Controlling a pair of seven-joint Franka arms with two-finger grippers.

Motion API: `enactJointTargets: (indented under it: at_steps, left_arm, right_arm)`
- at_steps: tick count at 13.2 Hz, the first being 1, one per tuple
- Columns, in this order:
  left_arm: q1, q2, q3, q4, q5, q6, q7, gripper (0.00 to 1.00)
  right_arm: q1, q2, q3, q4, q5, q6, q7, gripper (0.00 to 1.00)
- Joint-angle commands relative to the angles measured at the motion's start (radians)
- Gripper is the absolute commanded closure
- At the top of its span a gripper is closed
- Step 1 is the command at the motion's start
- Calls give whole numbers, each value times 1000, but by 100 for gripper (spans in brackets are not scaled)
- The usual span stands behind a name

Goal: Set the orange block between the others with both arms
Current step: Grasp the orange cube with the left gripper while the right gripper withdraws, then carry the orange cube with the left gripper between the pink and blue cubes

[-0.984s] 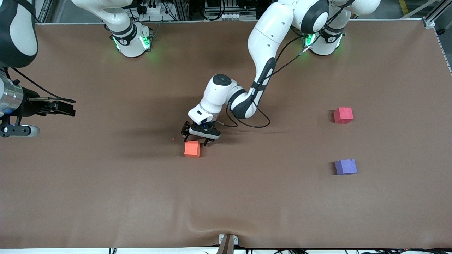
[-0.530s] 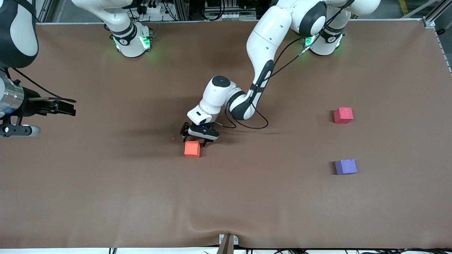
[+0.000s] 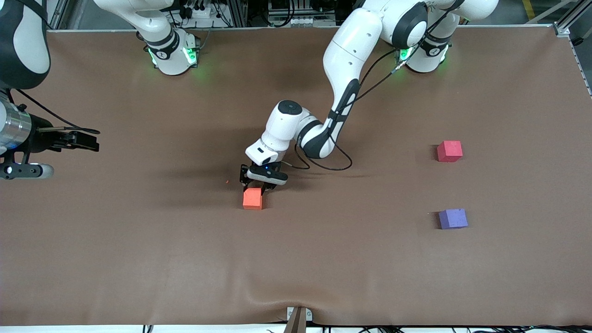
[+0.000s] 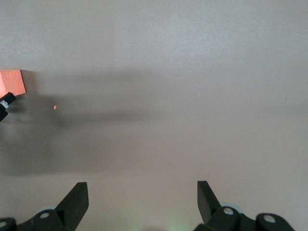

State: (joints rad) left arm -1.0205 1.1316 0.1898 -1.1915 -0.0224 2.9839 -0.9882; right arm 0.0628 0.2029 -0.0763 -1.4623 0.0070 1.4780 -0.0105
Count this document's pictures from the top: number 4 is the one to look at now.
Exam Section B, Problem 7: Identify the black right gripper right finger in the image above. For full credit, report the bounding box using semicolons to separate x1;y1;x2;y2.
194;180;295;231

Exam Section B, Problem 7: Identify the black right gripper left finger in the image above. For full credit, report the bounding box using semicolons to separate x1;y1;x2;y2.
14;182;89;231

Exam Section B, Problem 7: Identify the orange foam block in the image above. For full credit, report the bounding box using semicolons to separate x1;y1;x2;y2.
0;69;26;98

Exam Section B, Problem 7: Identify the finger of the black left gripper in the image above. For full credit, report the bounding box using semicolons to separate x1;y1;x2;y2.
0;92;17;123

